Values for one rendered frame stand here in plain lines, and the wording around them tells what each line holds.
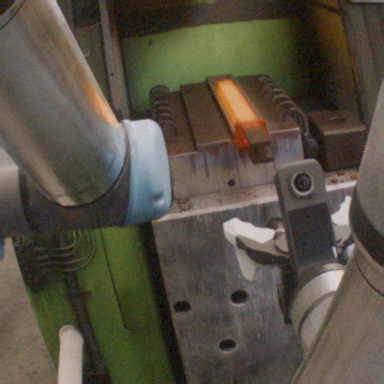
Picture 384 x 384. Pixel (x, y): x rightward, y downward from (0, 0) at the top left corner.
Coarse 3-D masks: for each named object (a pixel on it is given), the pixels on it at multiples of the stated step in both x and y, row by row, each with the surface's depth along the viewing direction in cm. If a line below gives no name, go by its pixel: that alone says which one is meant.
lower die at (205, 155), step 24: (192, 96) 143; (216, 96) 136; (264, 96) 135; (192, 120) 127; (216, 120) 125; (288, 120) 119; (168, 144) 120; (192, 144) 118; (216, 144) 114; (288, 144) 115; (192, 168) 115; (216, 168) 116; (240, 168) 116; (264, 168) 116; (192, 192) 117
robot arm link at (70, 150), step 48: (0, 0) 27; (48, 0) 33; (0, 48) 31; (48, 48) 35; (0, 96) 35; (48, 96) 38; (96, 96) 45; (0, 144) 43; (48, 144) 42; (96, 144) 47; (144, 144) 55; (48, 192) 51; (96, 192) 52; (144, 192) 55
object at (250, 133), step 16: (224, 80) 144; (224, 96) 132; (240, 96) 130; (240, 112) 121; (240, 128) 113; (256, 128) 110; (240, 144) 113; (256, 144) 104; (256, 160) 105; (272, 160) 105
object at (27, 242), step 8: (24, 240) 130; (32, 240) 131; (16, 248) 129; (24, 248) 129; (32, 248) 129; (40, 248) 131; (24, 256) 130; (32, 256) 130; (40, 256) 131; (24, 264) 130; (32, 264) 131; (40, 264) 131; (24, 272) 131; (32, 272) 131; (40, 272) 131; (24, 280) 131; (32, 280) 132; (40, 280) 132; (48, 280) 133; (32, 288) 135; (40, 288) 135
